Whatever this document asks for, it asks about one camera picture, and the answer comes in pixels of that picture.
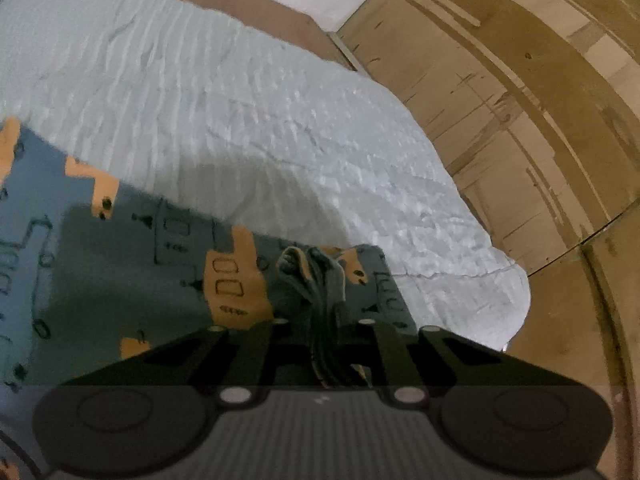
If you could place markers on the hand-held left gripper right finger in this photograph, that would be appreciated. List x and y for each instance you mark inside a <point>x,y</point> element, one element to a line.
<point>387,350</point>

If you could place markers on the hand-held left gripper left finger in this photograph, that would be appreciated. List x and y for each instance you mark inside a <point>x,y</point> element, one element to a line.
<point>265,347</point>

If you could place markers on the blue pants with orange print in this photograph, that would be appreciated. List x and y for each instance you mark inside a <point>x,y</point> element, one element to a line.
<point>125,260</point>

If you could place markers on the light blue quilted blanket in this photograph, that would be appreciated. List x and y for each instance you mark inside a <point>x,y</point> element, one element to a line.
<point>250,110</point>

